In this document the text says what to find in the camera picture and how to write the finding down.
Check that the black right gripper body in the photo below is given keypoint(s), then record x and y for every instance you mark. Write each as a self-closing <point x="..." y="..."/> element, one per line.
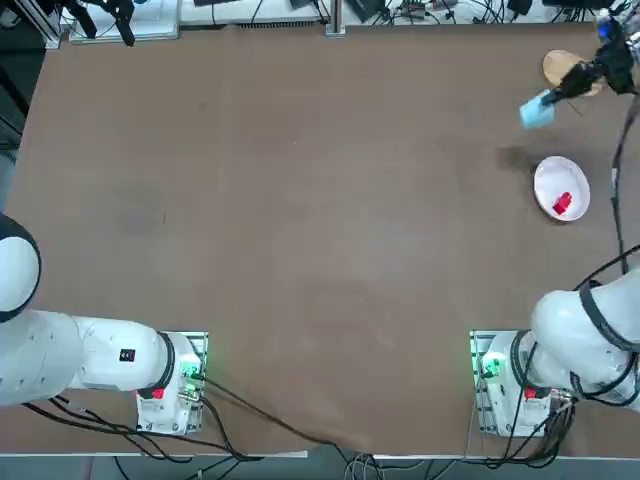
<point x="620" y="65"/>

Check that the blue plastic cup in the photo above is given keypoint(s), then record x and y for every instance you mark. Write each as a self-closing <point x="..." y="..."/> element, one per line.
<point x="535" y="114"/>

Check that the red block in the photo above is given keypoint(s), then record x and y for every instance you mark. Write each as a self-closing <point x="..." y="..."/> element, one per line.
<point x="562" y="204"/>

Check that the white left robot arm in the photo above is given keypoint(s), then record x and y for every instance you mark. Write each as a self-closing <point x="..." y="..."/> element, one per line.
<point x="100" y="355"/>

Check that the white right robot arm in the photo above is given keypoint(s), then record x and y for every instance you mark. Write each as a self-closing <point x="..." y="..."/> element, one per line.
<point x="565" y="340"/>

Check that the pink plate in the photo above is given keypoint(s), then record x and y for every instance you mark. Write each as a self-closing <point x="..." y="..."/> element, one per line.
<point x="550" y="177"/>

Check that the black power adapter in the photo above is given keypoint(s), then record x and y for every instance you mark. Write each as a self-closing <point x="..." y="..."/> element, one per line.
<point x="575" y="3"/>

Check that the black plug adapter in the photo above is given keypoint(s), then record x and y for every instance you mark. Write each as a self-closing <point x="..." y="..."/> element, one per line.
<point x="520" y="6"/>

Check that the flat black device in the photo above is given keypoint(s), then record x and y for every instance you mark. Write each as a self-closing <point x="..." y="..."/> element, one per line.
<point x="212" y="2"/>

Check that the power strip with red switches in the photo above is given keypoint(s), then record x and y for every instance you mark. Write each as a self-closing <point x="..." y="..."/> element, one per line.
<point x="415" y="5"/>

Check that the small black device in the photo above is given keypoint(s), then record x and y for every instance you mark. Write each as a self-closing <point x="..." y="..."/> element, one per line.
<point x="304" y="4"/>

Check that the dark grey power brick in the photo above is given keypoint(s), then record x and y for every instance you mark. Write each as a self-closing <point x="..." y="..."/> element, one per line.
<point x="370" y="10"/>

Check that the aluminium frame profile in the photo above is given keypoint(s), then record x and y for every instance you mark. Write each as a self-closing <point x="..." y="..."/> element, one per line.
<point x="47" y="35"/>

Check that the white table edge bracket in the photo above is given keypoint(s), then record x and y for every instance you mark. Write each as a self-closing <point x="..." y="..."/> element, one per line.
<point x="335" y="32"/>

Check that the aluminium post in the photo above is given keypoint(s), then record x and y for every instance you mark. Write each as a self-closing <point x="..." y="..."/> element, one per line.
<point x="336" y="12"/>

